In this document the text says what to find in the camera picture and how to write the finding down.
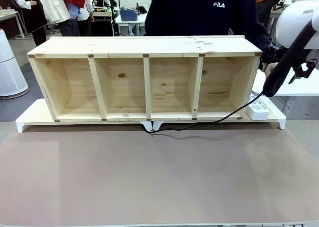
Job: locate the person's left forearm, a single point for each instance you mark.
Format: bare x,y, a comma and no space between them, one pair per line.
264,37

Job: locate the brown glass bottle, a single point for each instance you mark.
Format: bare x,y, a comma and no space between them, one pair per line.
137,9

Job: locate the white background workbench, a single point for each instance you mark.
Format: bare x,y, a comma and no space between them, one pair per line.
129,23

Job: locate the person in red top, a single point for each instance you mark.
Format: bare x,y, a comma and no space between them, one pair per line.
73,10

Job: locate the blue storage bin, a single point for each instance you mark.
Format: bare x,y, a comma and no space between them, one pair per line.
128,14

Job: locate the person's left hand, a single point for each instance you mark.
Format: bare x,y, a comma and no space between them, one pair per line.
270,69

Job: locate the person in orange top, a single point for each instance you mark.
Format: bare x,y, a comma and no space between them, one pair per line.
266,0

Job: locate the mannequin in white coat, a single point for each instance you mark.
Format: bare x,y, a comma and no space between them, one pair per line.
56,5

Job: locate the white side table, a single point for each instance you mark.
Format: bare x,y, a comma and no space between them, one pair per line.
299,87

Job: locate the white power strip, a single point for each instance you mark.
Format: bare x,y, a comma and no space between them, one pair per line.
259,109

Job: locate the mannequin in black coat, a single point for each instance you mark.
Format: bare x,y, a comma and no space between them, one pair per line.
32,15

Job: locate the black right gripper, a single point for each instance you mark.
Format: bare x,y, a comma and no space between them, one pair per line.
309,67

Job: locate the light wooden compartment shelf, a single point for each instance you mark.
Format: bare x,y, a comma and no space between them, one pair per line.
129,87

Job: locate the person in navy FILA sweater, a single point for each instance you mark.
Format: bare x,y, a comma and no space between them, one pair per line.
199,17

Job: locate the white air purifier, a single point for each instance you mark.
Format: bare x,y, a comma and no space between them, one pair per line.
11,69

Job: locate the wooden desk with metal legs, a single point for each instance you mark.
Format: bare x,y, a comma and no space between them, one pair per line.
8,16

